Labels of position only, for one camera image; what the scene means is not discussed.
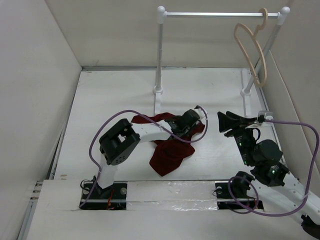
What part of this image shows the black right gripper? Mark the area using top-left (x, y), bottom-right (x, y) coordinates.
top-left (216, 110), bottom-right (257, 165)

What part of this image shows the dark red t shirt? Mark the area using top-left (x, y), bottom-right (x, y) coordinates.
top-left (131, 112), bottom-right (205, 177)

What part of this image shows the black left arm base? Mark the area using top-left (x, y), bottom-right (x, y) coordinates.
top-left (79, 176), bottom-right (128, 211)

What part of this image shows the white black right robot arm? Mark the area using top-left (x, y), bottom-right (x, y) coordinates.
top-left (217, 111), bottom-right (320, 239)

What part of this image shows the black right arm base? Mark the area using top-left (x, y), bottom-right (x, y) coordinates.
top-left (212, 181), bottom-right (264, 210)

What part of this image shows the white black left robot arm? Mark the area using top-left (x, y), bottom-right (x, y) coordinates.
top-left (94, 107), bottom-right (208, 199)

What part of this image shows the beige wooden hanger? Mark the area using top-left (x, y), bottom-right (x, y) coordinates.
top-left (233, 8), bottom-right (269, 87)

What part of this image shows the white metal clothes rack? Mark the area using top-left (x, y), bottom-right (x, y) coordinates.
top-left (153, 6), bottom-right (291, 117)

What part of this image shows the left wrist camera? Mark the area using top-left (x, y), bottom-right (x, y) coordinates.
top-left (193, 106), bottom-right (205, 120)

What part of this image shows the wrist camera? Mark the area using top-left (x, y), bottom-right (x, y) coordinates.
top-left (257, 110), bottom-right (274, 123)
top-left (193, 106), bottom-right (205, 120)

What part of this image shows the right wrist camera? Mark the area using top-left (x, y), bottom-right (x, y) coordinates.
top-left (257, 110), bottom-right (274, 123)

